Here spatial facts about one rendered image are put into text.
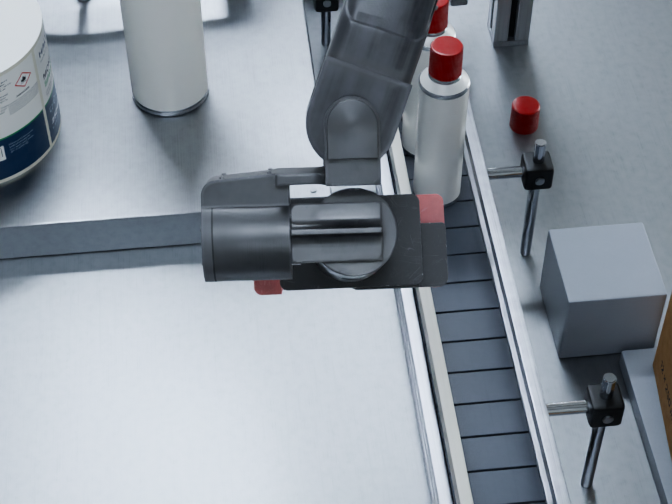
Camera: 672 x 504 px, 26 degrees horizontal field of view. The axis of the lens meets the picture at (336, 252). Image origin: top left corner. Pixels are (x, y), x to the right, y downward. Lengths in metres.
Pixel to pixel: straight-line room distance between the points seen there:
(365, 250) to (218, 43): 0.88
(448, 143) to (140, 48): 0.36
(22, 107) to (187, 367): 0.33
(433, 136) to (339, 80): 0.59
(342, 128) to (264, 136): 0.75
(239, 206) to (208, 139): 0.72
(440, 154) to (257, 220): 0.60
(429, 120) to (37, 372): 0.47
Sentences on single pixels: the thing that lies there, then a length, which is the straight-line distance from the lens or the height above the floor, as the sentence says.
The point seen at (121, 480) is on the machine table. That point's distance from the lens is 1.42.
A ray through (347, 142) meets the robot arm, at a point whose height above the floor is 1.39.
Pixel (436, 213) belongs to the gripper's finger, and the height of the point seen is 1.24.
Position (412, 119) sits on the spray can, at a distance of 1.59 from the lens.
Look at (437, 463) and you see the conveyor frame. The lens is 1.36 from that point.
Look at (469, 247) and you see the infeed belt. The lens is 1.53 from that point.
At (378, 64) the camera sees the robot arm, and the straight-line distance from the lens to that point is 0.92.
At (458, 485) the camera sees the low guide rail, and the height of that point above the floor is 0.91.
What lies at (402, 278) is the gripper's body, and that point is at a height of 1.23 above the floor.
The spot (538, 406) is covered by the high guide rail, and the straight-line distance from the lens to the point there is 1.31.
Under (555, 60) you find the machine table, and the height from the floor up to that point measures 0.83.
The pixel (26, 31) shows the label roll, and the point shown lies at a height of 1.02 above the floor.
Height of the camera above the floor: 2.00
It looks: 48 degrees down
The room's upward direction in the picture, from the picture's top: straight up
